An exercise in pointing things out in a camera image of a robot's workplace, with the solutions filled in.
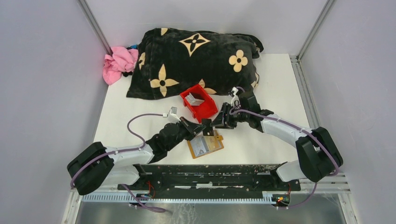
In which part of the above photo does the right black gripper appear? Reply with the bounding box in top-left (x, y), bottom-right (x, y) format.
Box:
top-left (210, 102), bottom-right (249, 130)

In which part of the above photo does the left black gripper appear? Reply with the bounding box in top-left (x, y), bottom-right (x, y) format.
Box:
top-left (166, 116), bottom-right (206, 151)

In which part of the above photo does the silver credit card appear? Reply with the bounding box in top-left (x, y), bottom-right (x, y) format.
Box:
top-left (190, 137), bottom-right (207, 157)

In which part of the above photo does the yellow leather card holder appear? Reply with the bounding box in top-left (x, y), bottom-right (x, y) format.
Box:
top-left (187, 131), bottom-right (224, 159)

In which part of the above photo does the red plastic bin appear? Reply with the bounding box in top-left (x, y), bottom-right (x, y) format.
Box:
top-left (180, 84), bottom-right (218, 123)

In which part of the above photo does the gold credit card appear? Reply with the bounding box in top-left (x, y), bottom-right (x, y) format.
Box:
top-left (203, 136), bottom-right (222, 151)

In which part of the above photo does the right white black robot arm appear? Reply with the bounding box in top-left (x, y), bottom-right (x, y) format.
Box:
top-left (211, 91), bottom-right (343, 190)

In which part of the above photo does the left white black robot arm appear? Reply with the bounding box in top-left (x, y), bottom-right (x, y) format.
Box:
top-left (67, 117), bottom-right (206, 196)

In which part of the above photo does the stack of credit cards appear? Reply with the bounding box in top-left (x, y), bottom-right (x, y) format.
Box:
top-left (184, 92), bottom-right (205, 106)

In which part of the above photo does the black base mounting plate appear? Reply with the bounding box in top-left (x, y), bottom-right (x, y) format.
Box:
top-left (128, 164), bottom-right (301, 199)

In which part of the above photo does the black floral blanket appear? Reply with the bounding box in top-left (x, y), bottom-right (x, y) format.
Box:
top-left (126, 28), bottom-right (264, 100)

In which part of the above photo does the pink cloth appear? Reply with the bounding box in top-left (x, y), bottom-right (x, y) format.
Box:
top-left (102, 46), bottom-right (138, 85)

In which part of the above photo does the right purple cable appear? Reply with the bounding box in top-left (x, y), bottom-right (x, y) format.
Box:
top-left (229, 86), bottom-right (339, 209)

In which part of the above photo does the purple cable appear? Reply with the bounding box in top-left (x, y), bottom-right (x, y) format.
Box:
top-left (70, 113), bottom-right (169, 214)
top-left (229, 86), bottom-right (339, 209)

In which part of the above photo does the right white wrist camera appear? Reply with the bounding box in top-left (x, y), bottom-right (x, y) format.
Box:
top-left (228, 87), bottom-right (239, 105)

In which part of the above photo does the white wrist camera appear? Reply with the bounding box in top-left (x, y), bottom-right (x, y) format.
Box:
top-left (228, 87), bottom-right (239, 105)
top-left (163, 107), bottom-right (180, 123)

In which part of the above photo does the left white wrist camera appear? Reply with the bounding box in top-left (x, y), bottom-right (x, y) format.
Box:
top-left (163, 107), bottom-right (180, 123)

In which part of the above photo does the aluminium rail frame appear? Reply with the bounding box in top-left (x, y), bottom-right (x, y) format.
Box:
top-left (61, 54), bottom-right (360, 224)

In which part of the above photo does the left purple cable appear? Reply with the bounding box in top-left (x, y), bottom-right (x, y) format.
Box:
top-left (70, 113), bottom-right (169, 214)

